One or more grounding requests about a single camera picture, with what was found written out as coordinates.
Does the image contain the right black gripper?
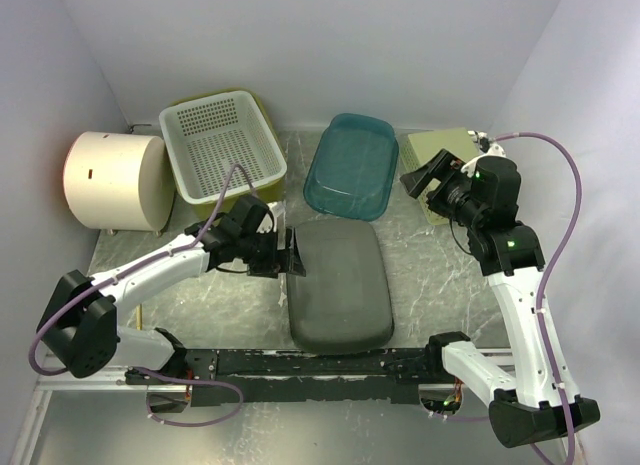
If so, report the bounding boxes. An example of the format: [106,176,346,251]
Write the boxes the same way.
[400,148,484,228]

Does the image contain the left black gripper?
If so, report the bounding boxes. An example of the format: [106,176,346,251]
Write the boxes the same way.
[238,226,306,279]

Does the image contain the pale green perforated box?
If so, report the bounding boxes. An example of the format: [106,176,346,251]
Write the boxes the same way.
[399,128,479,226]

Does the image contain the large metal tray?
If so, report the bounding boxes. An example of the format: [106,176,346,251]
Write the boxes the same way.
[286,219,394,355]

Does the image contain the blue translucent plastic container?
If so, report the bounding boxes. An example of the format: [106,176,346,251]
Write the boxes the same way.
[303,113,399,221]

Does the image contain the white perforated basket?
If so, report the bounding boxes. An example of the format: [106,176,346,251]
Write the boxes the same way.
[158,90,289,206]

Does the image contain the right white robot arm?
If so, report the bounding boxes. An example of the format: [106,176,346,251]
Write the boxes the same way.
[401,149,600,448]

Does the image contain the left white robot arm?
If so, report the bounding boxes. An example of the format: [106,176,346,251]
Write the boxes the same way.
[34,195,306,384]

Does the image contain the cream cylindrical container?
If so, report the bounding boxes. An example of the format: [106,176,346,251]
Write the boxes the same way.
[63,132,175,234]

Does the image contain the olive green tub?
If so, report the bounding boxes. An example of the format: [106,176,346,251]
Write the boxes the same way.
[174,88,288,221]

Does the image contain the yellow pencil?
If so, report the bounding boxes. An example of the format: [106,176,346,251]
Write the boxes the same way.
[135,304,144,331]

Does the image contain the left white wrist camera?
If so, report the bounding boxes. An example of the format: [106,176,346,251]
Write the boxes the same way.
[258,201,285,233]

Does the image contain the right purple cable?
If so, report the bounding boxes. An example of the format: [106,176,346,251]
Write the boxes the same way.
[427,131,584,465]

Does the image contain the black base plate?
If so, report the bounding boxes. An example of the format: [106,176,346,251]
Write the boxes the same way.
[124,347,483,406]

